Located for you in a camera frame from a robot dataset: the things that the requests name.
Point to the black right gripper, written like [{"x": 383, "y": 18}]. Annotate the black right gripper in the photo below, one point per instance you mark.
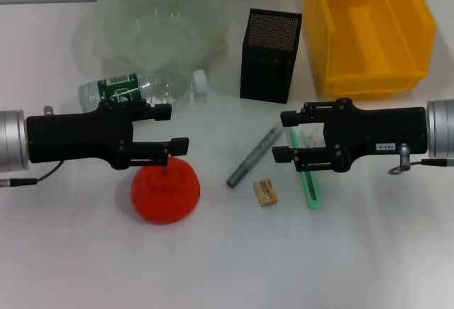
[{"x": 383, "y": 128}]

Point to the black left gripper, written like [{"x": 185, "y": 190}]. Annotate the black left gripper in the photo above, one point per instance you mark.
[{"x": 71, "y": 139}]

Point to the white paper ball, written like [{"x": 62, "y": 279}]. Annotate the white paper ball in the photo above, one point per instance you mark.
[{"x": 315, "y": 138}]

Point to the clear bottle with green label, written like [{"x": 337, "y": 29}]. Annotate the clear bottle with green label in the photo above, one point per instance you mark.
[{"x": 117, "y": 89}]

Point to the red-orange fruit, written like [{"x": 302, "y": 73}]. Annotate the red-orange fruit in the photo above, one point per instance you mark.
[{"x": 165, "y": 195}]

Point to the grey pen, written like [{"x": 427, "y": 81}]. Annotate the grey pen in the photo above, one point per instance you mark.
[{"x": 248, "y": 162}]

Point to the beige eraser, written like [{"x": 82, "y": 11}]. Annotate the beige eraser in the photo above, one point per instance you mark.
[{"x": 266, "y": 193}]

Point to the mint green utility knife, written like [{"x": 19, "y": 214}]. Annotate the mint green utility knife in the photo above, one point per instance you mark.
[{"x": 312, "y": 192}]

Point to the black mesh pen holder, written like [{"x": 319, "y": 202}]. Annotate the black mesh pen holder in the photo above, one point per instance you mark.
[{"x": 267, "y": 64}]

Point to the pale green glass fruit bowl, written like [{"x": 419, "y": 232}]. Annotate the pale green glass fruit bowl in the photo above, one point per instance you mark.
[{"x": 159, "y": 22}]

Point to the yellow plastic bin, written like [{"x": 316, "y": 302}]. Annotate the yellow plastic bin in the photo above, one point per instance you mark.
[{"x": 372, "y": 39}]

